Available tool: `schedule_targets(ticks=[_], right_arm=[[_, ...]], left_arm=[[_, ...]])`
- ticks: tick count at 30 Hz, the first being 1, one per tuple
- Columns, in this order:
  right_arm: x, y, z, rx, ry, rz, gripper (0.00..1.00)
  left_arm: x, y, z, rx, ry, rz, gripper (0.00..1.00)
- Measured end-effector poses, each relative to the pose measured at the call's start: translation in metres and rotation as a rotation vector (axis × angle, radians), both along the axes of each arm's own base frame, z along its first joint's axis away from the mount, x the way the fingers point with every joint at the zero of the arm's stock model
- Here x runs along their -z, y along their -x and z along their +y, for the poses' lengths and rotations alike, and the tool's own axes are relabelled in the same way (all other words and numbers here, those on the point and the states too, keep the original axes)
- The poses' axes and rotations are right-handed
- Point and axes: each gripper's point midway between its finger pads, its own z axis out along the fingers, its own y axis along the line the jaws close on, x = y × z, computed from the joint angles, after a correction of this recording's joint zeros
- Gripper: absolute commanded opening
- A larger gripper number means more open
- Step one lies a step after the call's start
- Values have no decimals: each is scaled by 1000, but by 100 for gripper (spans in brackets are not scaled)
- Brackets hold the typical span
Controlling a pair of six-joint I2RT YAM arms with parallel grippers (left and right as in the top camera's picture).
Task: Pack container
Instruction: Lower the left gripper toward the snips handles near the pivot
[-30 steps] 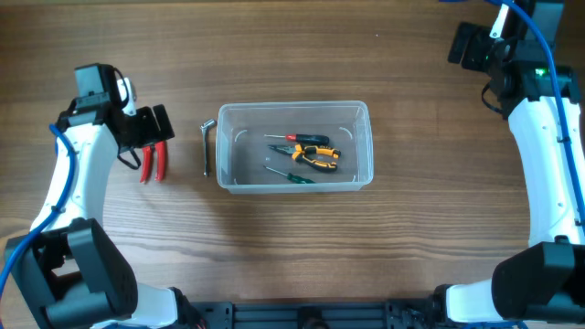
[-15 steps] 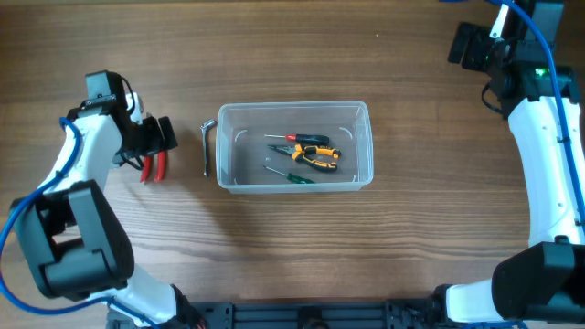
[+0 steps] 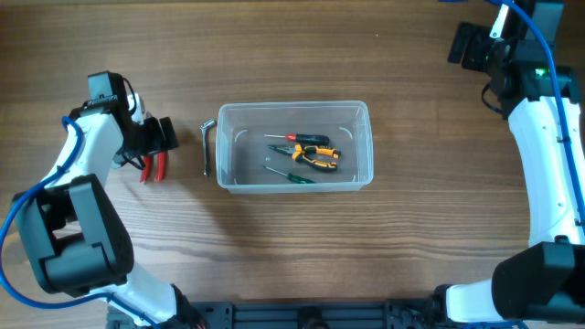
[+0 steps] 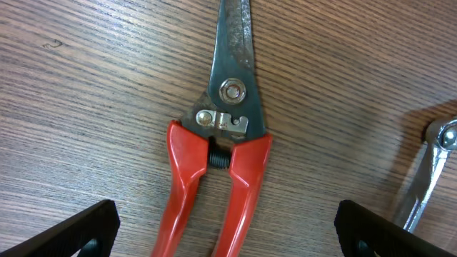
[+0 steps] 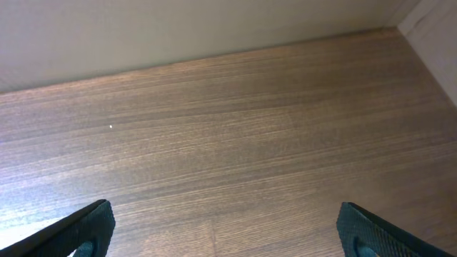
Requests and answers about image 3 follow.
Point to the green handled screwdriver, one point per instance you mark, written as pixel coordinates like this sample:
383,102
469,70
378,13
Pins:
291,177

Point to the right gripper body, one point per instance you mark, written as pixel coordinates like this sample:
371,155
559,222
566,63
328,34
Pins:
482,51

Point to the orange black pliers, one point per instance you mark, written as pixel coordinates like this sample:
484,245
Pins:
308,155

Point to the black red screwdriver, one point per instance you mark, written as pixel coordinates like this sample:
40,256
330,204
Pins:
315,139

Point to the red handled pruning shears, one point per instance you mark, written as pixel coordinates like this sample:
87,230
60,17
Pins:
160,161

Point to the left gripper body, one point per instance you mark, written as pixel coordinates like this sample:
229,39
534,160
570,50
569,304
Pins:
149,139

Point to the silver socket wrench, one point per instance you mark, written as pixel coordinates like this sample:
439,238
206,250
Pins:
205,128

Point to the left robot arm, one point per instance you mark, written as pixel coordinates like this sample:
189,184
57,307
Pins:
74,239

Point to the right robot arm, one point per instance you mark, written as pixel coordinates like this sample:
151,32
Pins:
540,100

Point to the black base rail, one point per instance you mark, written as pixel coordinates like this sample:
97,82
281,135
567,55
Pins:
393,314

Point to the clear plastic container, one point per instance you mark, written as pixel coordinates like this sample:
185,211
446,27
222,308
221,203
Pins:
242,148

